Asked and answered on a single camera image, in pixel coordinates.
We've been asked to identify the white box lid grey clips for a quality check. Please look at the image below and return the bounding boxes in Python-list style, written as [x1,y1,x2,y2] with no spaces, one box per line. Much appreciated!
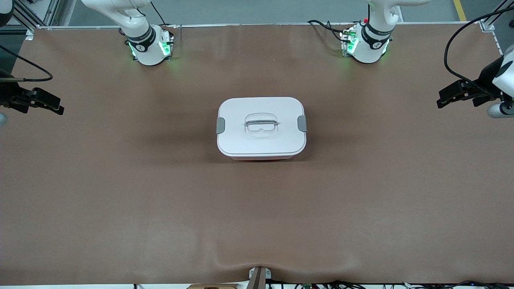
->
[216,96,308,158]

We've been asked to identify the pink plastic storage box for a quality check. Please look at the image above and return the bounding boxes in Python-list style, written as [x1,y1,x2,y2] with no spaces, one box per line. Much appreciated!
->
[229,155,298,161]

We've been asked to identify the brown table mat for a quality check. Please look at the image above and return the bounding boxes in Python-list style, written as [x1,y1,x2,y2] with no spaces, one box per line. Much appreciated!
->
[0,23,514,286]

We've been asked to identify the brown cardboard piece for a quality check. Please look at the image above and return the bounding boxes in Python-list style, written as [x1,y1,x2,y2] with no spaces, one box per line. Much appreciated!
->
[187,283,238,289]

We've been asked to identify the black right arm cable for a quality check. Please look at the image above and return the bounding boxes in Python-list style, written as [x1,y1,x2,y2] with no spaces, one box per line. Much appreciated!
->
[0,45,53,82]

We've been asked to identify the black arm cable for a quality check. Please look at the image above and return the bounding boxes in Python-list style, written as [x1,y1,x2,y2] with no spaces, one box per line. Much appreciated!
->
[0,45,53,82]
[444,4,514,99]

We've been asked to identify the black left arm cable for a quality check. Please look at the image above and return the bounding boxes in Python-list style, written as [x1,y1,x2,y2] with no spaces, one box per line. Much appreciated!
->
[444,4,514,99]

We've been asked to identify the aluminium frame with diagonal struts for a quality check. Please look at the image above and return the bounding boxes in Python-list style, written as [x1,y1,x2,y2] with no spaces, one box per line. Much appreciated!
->
[0,0,61,31]

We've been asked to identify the black right base cable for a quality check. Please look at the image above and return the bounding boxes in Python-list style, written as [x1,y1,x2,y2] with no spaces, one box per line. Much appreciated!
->
[151,0,177,29]

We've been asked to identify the black base cable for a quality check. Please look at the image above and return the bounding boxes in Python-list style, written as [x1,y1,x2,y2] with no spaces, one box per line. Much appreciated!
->
[151,0,177,29]
[307,19,350,43]

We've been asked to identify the black left base cable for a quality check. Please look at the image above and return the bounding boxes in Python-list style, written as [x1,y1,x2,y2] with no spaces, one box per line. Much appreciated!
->
[307,19,350,43]

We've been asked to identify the brown camera mount post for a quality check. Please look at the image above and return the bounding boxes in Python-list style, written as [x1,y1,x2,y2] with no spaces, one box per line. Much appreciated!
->
[248,266,272,289]

